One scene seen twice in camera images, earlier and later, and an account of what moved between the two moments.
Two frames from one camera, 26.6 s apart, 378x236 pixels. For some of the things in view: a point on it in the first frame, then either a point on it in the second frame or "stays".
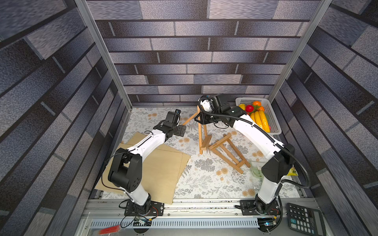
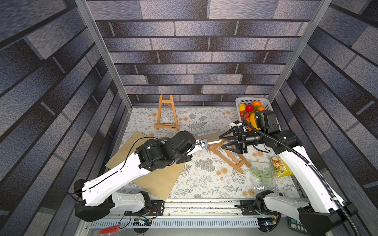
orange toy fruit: [257, 103] stays
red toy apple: [249, 108] stays
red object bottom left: [109, 230] stays
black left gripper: [179, 128] to [188, 157]
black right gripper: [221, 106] to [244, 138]
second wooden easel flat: [225, 149] stays
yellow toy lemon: [242, 106] stays
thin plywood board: [160, 170] to [210, 137]
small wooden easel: [203, 141] to [161, 125]
